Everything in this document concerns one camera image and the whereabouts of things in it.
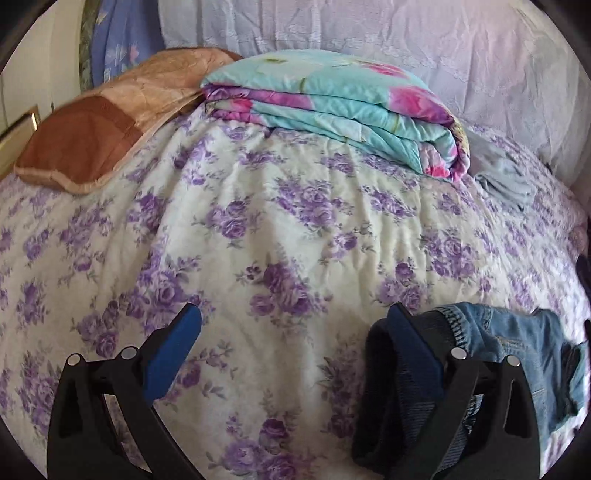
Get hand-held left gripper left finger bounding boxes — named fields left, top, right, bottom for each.
left=46, top=302, right=204, bottom=480

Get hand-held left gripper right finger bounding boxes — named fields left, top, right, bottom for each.
left=387, top=302, right=541, bottom=480

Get blue denim pants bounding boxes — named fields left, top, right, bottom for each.
left=353, top=302, right=589, bottom=478

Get purple floral bed sheet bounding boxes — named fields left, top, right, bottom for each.
left=0, top=111, right=591, bottom=480

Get grey garment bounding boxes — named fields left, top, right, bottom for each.
left=464, top=127, right=539, bottom=213

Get brown pillow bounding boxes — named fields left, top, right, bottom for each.
left=14, top=46, right=243, bottom=197

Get folded teal floral blanket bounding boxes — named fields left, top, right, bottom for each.
left=201, top=50, right=472, bottom=183

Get white lace cover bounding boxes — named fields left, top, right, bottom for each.
left=157, top=0, right=591, bottom=190

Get green patterned cloth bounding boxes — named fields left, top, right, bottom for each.
left=78, top=0, right=95, bottom=93

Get blue patterned cloth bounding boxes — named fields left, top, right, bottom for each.
left=90, top=0, right=167, bottom=90

